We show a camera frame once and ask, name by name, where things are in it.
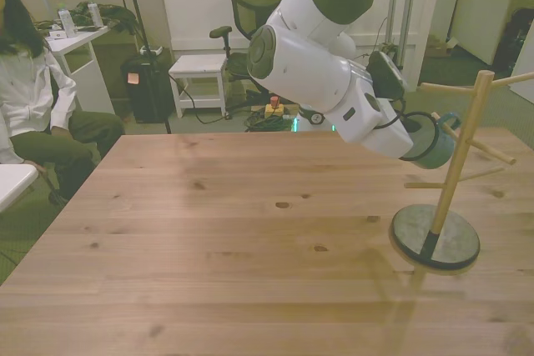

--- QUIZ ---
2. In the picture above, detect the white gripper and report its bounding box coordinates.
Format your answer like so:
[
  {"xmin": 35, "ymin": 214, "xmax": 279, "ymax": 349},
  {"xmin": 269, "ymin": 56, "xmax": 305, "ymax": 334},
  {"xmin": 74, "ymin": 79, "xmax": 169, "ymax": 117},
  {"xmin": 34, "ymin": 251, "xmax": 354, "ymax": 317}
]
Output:
[{"xmin": 359, "ymin": 98, "xmax": 415, "ymax": 161}]

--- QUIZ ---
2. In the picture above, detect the blue enamel mug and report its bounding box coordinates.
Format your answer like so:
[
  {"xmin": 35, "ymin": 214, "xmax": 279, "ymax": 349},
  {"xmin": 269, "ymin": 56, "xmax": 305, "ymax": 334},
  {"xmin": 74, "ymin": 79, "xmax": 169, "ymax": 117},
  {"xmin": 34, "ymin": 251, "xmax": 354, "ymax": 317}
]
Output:
[{"xmin": 400, "ymin": 111, "xmax": 461, "ymax": 171}]

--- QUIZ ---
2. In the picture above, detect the wooden mug tree black base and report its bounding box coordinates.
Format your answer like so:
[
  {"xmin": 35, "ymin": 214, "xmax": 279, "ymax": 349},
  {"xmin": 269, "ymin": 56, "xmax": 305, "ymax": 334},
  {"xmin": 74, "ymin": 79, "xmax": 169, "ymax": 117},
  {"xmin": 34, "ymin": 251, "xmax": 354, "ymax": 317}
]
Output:
[{"xmin": 388, "ymin": 70, "xmax": 534, "ymax": 277}]

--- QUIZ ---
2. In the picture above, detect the yellow emergency stop button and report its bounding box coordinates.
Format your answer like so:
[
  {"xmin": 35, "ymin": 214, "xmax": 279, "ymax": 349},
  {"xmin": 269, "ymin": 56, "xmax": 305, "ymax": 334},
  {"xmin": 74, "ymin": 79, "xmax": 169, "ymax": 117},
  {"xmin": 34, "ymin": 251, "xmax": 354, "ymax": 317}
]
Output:
[{"xmin": 264, "ymin": 96, "xmax": 286, "ymax": 120}]

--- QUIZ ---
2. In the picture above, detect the metal pole pair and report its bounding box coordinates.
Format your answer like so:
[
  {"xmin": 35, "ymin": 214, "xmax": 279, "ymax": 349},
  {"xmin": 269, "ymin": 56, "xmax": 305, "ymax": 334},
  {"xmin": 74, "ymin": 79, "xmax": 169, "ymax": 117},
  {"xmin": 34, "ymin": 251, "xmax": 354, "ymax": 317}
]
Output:
[{"xmin": 385, "ymin": 0, "xmax": 420, "ymax": 72}]

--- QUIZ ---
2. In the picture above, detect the white leaning board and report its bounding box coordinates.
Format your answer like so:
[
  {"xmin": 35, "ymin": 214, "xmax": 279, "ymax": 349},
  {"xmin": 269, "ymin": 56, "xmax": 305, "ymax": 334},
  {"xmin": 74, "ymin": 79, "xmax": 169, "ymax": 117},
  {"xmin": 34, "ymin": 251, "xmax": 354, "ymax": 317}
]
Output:
[{"xmin": 451, "ymin": 0, "xmax": 513, "ymax": 66}]

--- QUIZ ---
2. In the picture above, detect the black mesh office chair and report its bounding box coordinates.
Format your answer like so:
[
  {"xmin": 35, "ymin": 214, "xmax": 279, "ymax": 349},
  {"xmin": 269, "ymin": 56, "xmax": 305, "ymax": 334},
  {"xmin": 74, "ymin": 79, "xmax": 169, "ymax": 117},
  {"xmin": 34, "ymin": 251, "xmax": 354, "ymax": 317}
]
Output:
[{"xmin": 209, "ymin": 0, "xmax": 290, "ymax": 95}]

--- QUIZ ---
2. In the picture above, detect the white wooden stool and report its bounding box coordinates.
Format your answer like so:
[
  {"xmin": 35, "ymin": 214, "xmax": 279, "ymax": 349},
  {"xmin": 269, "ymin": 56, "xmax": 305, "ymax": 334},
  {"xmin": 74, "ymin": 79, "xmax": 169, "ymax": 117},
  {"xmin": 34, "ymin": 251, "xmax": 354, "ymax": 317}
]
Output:
[{"xmin": 168, "ymin": 54, "xmax": 230, "ymax": 120}]

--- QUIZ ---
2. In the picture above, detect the black box with sticky note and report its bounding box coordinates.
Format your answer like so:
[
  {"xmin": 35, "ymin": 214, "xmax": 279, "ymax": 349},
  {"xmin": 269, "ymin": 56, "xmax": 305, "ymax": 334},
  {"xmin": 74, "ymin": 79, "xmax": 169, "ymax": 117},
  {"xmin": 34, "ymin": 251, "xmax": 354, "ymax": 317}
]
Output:
[{"xmin": 120, "ymin": 53, "xmax": 174, "ymax": 124}]

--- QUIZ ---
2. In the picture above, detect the camouflage cloth pile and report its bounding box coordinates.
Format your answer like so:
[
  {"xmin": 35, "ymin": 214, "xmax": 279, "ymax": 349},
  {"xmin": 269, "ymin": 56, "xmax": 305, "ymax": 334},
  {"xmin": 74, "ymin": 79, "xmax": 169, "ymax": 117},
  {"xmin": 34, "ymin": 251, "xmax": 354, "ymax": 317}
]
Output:
[{"xmin": 68, "ymin": 2, "xmax": 138, "ymax": 35}]

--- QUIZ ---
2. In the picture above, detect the white desk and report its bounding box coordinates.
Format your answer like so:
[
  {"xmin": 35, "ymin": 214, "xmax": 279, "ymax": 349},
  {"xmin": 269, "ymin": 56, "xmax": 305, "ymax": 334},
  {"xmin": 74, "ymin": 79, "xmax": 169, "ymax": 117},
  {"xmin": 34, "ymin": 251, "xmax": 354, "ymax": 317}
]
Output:
[{"xmin": 43, "ymin": 24, "xmax": 117, "ymax": 116}]

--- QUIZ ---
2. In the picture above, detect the clear plastic bottle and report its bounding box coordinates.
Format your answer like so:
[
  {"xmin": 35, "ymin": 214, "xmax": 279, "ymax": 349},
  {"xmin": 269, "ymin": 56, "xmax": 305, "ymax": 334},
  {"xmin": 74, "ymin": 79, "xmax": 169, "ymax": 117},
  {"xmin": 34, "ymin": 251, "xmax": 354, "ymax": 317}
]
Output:
[
  {"xmin": 87, "ymin": 0, "xmax": 103, "ymax": 29},
  {"xmin": 58, "ymin": 5, "xmax": 78, "ymax": 39}
]

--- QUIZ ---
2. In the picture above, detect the person in white shirt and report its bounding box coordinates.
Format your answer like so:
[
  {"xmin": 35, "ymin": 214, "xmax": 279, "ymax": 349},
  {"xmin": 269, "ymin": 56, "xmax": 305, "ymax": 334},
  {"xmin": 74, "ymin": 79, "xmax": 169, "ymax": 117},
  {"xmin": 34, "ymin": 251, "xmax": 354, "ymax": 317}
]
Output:
[{"xmin": 0, "ymin": 0, "xmax": 126, "ymax": 207}]

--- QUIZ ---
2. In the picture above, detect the small white side table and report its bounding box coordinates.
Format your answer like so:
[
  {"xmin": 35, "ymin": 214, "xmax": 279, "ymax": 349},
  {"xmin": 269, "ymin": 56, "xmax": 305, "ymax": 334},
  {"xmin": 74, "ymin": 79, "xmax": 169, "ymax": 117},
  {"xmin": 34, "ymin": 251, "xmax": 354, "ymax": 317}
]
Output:
[{"xmin": 0, "ymin": 163, "xmax": 38, "ymax": 213}]

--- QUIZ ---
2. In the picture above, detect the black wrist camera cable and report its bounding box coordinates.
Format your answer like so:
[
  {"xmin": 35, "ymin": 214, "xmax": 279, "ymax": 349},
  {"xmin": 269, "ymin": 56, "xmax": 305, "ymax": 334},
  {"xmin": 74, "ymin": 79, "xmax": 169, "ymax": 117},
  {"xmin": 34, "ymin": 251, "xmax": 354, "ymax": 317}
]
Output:
[{"xmin": 373, "ymin": 96, "xmax": 411, "ymax": 130}]

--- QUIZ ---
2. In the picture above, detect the dark wrist camera box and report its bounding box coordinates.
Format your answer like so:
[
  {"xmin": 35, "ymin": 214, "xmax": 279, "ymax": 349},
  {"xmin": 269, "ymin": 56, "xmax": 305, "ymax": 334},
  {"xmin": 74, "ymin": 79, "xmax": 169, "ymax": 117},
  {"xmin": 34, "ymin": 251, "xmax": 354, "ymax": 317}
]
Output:
[{"xmin": 365, "ymin": 50, "xmax": 409, "ymax": 102}]

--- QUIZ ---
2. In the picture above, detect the black floor cable bundle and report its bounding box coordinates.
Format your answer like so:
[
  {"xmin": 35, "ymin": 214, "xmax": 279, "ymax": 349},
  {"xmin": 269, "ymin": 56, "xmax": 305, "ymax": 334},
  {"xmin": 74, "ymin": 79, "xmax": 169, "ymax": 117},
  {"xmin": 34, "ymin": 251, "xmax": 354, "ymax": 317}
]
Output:
[{"xmin": 243, "ymin": 102, "xmax": 300, "ymax": 133}]

